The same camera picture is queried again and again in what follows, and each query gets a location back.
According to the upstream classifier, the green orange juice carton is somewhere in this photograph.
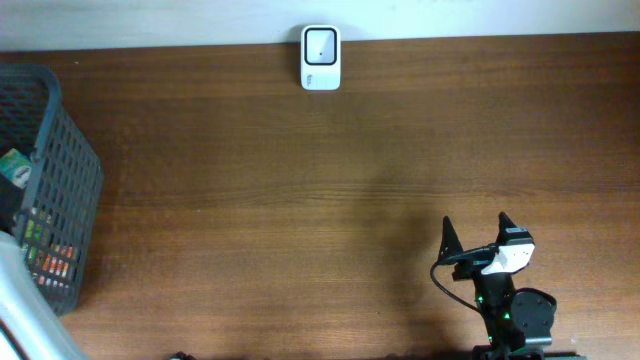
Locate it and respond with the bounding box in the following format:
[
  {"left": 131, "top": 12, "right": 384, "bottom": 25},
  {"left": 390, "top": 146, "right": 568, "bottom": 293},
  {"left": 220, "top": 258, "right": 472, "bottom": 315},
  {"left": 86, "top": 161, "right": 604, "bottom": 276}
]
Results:
[{"left": 21, "top": 208, "right": 80, "bottom": 291}]

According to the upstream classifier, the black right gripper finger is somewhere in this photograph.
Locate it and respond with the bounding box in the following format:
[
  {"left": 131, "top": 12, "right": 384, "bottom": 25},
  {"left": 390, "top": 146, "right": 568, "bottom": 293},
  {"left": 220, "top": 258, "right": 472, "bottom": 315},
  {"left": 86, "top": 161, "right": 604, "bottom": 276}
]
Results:
[
  {"left": 497, "top": 211, "right": 518, "bottom": 245},
  {"left": 438, "top": 216, "right": 463, "bottom": 264}
]

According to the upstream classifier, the dark grey plastic basket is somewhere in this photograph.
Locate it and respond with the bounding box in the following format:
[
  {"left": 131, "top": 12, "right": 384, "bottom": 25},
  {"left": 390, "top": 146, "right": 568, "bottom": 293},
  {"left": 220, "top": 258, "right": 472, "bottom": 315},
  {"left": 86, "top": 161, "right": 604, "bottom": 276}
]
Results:
[{"left": 1, "top": 64, "right": 104, "bottom": 316}]

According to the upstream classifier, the black camera cable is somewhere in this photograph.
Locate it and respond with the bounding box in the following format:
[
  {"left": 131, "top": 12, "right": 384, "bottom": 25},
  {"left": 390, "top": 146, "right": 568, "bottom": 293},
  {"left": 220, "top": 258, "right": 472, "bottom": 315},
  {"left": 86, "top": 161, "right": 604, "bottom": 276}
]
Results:
[{"left": 430, "top": 248, "right": 484, "bottom": 315}]

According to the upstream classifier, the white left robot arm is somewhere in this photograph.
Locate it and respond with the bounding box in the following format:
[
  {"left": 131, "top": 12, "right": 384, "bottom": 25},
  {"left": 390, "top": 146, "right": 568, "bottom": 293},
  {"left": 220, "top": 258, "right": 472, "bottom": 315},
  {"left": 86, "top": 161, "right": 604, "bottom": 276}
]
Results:
[{"left": 1, "top": 232, "right": 88, "bottom": 360}]

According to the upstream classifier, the teal small drink carton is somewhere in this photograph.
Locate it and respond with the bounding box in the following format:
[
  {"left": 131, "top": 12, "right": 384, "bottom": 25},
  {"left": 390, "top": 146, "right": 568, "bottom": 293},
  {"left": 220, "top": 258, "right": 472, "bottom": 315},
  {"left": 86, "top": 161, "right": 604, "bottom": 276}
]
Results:
[{"left": 0, "top": 148, "right": 32, "bottom": 190}]

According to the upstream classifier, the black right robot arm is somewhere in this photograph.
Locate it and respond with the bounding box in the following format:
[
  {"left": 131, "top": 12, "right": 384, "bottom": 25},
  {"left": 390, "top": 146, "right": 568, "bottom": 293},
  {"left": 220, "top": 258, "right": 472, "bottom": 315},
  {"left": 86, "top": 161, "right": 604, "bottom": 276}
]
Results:
[{"left": 429, "top": 212, "right": 580, "bottom": 360}]

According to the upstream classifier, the white barcode scanner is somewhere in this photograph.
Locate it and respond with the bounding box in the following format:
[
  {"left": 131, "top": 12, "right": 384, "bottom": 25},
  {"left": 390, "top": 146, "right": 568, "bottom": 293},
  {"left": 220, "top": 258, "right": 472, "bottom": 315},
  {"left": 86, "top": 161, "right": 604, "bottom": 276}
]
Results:
[{"left": 300, "top": 24, "right": 342, "bottom": 91}]

